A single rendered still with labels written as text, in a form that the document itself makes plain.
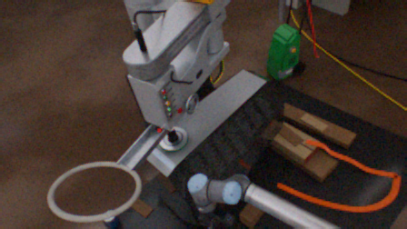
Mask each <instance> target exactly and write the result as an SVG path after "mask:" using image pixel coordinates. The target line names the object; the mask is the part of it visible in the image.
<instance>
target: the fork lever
mask: <svg viewBox="0 0 407 229"><path fill-rule="evenodd" d="M156 126H157V125H155V124H151V125H150V126H149V127H148V128H147V129H146V130H145V132H144V133H143V134H141V136H140V137H139V138H138V139H137V140H136V142H135V143H134V144H133V145H132V146H131V147H130V148H129V149H128V151H126V153H125V154H124V155H123V156H122V157H121V159H119V161H118V162H116V163H117V164H118V165H119V164H124V165H127V166H129V167H131V169H130V171H131V172H132V171H133V170H134V171H136V170H137V169H138V168H139V167H140V166H141V165H142V164H143V162H144V161H145V160H146V159H147V157H148V156H149V154H151V153H152V151H153V150H154V149H155V147H156V146H158V144H160V142H162V140H163V139H164V137H165V136H166V135H167V134H168V132H170V131H169V130H166V129H164V130H163V131H162V132H161V133H158V131H157V130H154V129H155V127H156Z"/></svg>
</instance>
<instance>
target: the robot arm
mask: <svg viewBox="0 0 407 229"><path fill-rule="evenodd" d="M188 189H189V192H190V194H191V195H192V198H193V199H194V202H195V204H196V207H197V208H198V211H199V212H201V214H200V216H198V219H199V220H200V221H201V220H202V221H203V222H201V224H202V225H204V226H208V227H209V226H210V227H209V229H215V228H216V227H217V226H218V224H219V223H220V222H222V223H223V224H226V225H227V226H231V225H232V224H233V221H234V216H232V215H231V214H228V212H225V210H222V209H221V208H220V207H217V206H216V202H217V203H227V204H237V203H238V201H239V200H240V199H242V200H243V201H245V202H248V203H249V204H252V205H253V206H256V207H257V208H259V209H262V210H263V211H265V212H266V213H268V214H270V215H272V216H273V217H276V218H278V220H281V221H283V222H284V223H287V224H288V225H291V226H292V227H293V228H295V229H342V228H340V227H338V226H337V225H335V224H331V223H329V222H328V221H326V220H323V219H322V218H321V217H319V216H316V215H315V214H311V213H310V212H308V211H307V210H304V209H303V208H301V207H299V206H298V205H296V204H292V203H291V202H288V201H286V200H285V199H282V198H281V197H280V196H277V195H276V194H272V193H271V192H270V191H267V190H265V189H262V187H261V186H258V185H256V184H255V183H252V182H250V180H249V179H248V177H246V176H245V175H241V174H236V175H234V176H233V177H230V178H229V179H225V180H224V181H219V180H213V179H207V177H206V176H205V175H204V174H196V175H195V176H193V177H192V178H191V179H190V180H189V181H188Z"/></svg>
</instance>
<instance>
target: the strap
mask: <svg viewBox="0 0 407 229"><path fill-rule="evenodd" d="M306 143H307V144H311V145H317V146H319V147H321V148H324V149H325V150H326V151H327V152H328V153H329V154H331V155H333V156H334V157H338V158H340V159H342V160H345V161H348V162H349V163H352V164H354V165H357V166H358V167H359V168H361V169H363V171H367V172H369V173H371V174H377V175H385V176H390V177H393V182H392V190H391V191H390V192H389V194H388V195H387V196H386V197H385V198H384V199H382V201H380V202H379V203H376V204H371V205H368V206H349V205H342V204H334V203H331V202H327V201H324V200H320V199H317V198H314V197H311V196H309V195H306V194H302V193H299V192H298V191H295V190H293V189H292V188H290V187H287V186H286V185H283V184H281V183H278V185H277V186H276V187H279V188H281V189H283V190H285V191H286V192H288V193H291V194H293V195H297V196H298V197H300V198H303V199H305V200H307V201H311V202H313V203H316V204H322V205H325V206H328V207H331V208H334V209H340V210H345V211H351V212H370V211H373V210H374V211H375V210H378V209H381V208H382V207H384V206H385V205H387V204H388V203H391V202H392V200H393V199H394V198H395V196H396V195H397V193H398V191H399V187H400V186H399V183H400V180H401V177H400V176H397V174H395V173H390V172H385V171H381V170H373V169H371V168H369V167H366V166H363V165H362V164H359V163H358V162H356V161H354V160H353V159H352V158H349V157H347V156H345V155H341V154H338V153H335V152H334V151H331V150H330V149H328V147H327V146H326V145H325V144H321V143H318V142H315V141H311V140H308V139H307V140H306Z"/></svg>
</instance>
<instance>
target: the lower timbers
mask: <svg viewBox="0 0 407 229"><path fill-rule="evenodd" d="M305 114H308V113H307V112H304V111H303V110H301V109H298V108H296V107H294V106H291V105H288V104H287V103H284V116H283V120H286V121H287V122H290V123H292V124H296V125H297V126H300V127H301V128H303V129H305V130H308V131H310V132H311V133H314V134H317V135H319V136H320V137H322V138H324V139H328V140H329V141H331V142H333V143H335V144H338V145H339V146H343V147H344V148H346V149H348V147H350V144H352V141H353V140H355V139H354V138H355V136H356V134H355V133H353V132H352V131H349V130H346V129H343V128H342V127H340V126H338V125H336V124H332V123H330V122H327V121H325V120H323V119H322V118H318V117H317V116H315V115H312V114H308V115H311V116H312V117H314V118H316V119H317V120H320V121H321V122H323V123H324V124H327V125H328V126H327V128H325V130H324V131H323V132H320V131H318V130H317V129H315V128H313V127H312V126H309V125H308V124H306V123H305V122H303V121H302V120H300V119H301V117H303V116H304V115H305ZM269 147H270V148H272V149H273V150H274V151H275V152H276V153H278V154H280V155H281V156H282V157H284V158H286V159H288V161H289V162H291V163H293V164H295V165H296V166H298V167H299V168H300V169H302V170H303V171H305V172H306V173H307V174H309V175H310V176H312V177H313V178H315V179H316V180H317V181H319V182H321V181H322V180H323V179H325V177H327V175H328V174H330V173H331V172H332V171H333V170H334V168H335V167H336V166H337V164H338V161H337V160H334V159H333V158H332V157H330V156H329V155H327V154H326V153H324V152H322V151H321V150H318V152H316V154H315V155H314V156H312V158H311V159H310V160H309V161H308V162H307V163H306V164H305V165H303V164H301V163H300V162H297V160H295V159H293V158H292V157H290V156H289V155H288V154H286V153H284V152H283V151H281V150H280V149H278V148H277V147H276V146H274V145H272V144H270V145H269Z"/></svg>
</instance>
